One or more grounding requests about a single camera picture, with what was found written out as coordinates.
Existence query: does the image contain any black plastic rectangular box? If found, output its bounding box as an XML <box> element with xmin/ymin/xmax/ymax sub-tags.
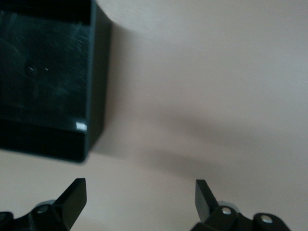
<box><xmin>0</xmin><ymin>0</ymin><xmax>113</xmax><ymax>165</ymax></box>

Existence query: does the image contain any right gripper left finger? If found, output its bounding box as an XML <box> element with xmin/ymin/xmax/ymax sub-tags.
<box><xmin>0</xmin><ymin>178</ymin><xmax>88</xmax><ymax>231</ymax></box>

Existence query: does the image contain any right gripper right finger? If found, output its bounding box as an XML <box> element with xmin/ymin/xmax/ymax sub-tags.
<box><xmin>191</xmin><ymin>179</ymin><xmax>289</xmax><ymax>231</ymax></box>

